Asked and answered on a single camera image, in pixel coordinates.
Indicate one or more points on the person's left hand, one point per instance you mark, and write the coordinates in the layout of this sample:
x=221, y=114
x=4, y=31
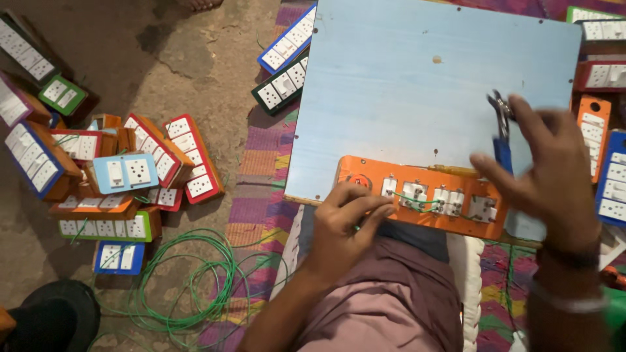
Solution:
x=337, y=239

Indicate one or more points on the person's right hand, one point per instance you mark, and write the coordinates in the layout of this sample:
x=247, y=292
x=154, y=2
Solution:
x=557, y=186

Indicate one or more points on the orange switch panel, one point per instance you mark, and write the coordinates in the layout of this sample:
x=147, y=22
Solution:
x=430, y=225

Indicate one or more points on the black wrist thread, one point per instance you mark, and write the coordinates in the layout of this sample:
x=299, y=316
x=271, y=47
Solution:
x=570, y=259

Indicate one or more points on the person's pink garment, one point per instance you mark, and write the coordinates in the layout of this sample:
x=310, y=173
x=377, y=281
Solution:
x=386, y=303

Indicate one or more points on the green wiring on panel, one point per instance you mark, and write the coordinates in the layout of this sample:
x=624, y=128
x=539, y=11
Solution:
x=415, y=200

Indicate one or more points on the small orange object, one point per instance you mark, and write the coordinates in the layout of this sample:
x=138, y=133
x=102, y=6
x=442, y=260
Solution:
x=614, y=277

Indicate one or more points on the striped multicolour rug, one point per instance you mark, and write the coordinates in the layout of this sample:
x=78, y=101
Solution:
x=259, y=161

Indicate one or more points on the silver bangle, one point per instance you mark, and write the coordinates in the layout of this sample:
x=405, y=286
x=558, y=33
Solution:
x=570, y=304

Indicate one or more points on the green plastic object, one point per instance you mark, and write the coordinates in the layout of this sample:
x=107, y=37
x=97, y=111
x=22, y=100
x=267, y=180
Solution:
x=616, y=313

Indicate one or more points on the light blue work board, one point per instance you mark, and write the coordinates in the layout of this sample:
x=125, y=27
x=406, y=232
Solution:
x=401, y=88

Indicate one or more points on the black round object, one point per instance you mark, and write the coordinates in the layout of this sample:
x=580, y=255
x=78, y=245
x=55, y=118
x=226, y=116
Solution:
x=54, y=318

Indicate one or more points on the blue-framed wide switch board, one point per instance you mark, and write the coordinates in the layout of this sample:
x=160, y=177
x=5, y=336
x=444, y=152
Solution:
x=614, y=181

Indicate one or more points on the orange-framed switch board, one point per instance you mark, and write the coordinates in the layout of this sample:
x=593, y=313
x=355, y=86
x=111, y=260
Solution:
x=593, y=132

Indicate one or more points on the red-framed switch board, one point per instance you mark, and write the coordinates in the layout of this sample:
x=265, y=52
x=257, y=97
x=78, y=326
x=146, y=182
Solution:
x=604, y=76

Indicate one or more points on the brown-framed switch board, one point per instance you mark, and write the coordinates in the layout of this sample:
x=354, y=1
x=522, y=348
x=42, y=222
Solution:
x=604, y=32

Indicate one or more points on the dark green switch board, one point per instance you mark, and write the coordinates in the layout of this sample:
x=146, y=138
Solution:
x=281, y=85

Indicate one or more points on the light green framed switch board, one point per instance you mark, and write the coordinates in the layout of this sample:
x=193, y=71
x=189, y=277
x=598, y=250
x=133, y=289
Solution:
x=587, y=13

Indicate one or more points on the blue-framed long switch board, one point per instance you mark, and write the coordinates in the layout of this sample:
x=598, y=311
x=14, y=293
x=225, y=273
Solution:
x=288, y=41

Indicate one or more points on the heap of coloured switch boards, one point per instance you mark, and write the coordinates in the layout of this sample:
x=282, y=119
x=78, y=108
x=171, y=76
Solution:
x=127, y=171

